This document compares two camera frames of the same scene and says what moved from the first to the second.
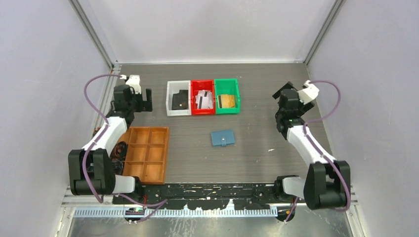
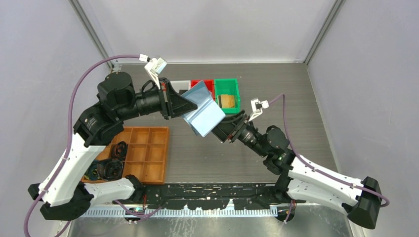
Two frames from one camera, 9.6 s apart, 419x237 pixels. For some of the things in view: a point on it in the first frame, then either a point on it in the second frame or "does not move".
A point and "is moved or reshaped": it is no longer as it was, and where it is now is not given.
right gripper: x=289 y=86 → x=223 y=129
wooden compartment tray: x=147 y=153 does not move
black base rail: x=203 y=196 does not move
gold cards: x=227 y=101 does not move
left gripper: x=145 y=105 → x=173 y=104
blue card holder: x=222 y=138 is moved or reshaped
